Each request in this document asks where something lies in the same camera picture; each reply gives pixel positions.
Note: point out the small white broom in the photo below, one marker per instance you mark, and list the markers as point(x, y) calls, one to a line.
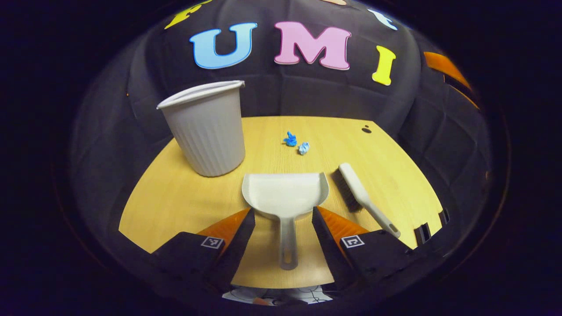
point(358, 188)

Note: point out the light blue paper scrap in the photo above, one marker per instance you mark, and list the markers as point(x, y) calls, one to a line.
point(304, 148)

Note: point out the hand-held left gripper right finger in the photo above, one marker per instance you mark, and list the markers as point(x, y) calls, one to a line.
point(327, 245)

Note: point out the wooden desktop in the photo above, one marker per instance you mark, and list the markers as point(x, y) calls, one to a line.
point(175, 206)

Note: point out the dark blue paper scrap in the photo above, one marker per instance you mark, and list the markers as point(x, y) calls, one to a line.
point(290, 139)

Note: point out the black desk grommet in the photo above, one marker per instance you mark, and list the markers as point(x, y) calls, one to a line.
point(366, 129)

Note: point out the white plastic dustpan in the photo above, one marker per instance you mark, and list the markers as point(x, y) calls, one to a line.
point(285, 193)

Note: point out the black desk edge clamp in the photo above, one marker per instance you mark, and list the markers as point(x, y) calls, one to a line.
point(444, 217)
point(422, 234)

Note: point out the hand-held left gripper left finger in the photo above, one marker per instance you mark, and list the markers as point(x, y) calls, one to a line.
point(239, 245)

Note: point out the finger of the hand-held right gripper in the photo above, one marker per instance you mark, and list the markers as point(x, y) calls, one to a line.
point(439, 61)

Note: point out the grey ribbed garbage bin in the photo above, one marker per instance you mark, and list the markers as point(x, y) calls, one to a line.
point(210, 131)

